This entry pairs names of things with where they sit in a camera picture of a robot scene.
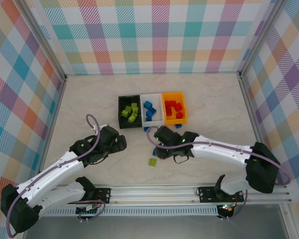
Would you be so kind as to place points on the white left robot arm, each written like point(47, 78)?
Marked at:
point(47, 174)

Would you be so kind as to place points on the orange plastic container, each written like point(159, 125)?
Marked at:
point(175, 121)

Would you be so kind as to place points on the white plastic container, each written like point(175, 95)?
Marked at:
point(154, 122)

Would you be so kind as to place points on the black plastic container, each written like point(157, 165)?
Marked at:
point(129, 125)

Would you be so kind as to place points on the small circuit board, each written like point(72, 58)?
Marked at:
point(88, 208)
point(228, 208)

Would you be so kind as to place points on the grey metal panel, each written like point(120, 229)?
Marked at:
point(164, 229)

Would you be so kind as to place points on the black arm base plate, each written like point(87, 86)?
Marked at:
point(206, 194)
point(103, 195)

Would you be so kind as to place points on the wide aluminium mounting rail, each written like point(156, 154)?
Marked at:
point(152, 195)

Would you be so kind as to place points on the aluminium frame rail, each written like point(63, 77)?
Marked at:
point(256, 124)
point(55, 109)

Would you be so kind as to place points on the aluminium frame post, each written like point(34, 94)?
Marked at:
point(47, 42)
point(260, 37)

